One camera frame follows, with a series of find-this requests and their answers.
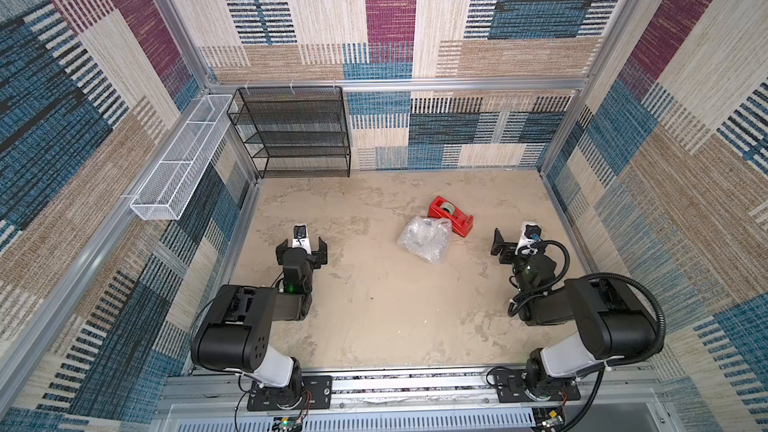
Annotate red tape dispenser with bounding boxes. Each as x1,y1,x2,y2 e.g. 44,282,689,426
428,196,474,238

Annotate clear bubble wrap sheet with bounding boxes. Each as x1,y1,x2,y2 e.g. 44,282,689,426
397,217,453,264

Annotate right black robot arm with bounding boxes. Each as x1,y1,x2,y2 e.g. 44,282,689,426
486,223,667,403

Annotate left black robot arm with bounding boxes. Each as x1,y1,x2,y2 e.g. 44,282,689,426
190,239,328,411

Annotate clear adhesive tape roll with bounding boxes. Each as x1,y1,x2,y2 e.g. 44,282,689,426
439,202,456,216

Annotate black wire mesh shelf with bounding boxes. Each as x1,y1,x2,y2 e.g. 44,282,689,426
229,86,352,179

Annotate white wire mesh basket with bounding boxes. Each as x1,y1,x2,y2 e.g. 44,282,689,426
130,95,233,221

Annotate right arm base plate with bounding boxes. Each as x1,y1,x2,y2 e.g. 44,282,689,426
485,366,581,403

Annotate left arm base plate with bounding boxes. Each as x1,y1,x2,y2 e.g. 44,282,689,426
246,375,333,412

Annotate aluminium mounting rail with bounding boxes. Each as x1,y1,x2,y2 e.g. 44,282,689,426
155,362,661,415

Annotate black corrugated cable conduit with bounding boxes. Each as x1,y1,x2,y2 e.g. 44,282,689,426
507,238,668,432

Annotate white slotted cable duct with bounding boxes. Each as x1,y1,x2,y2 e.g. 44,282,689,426
176,408,535,431

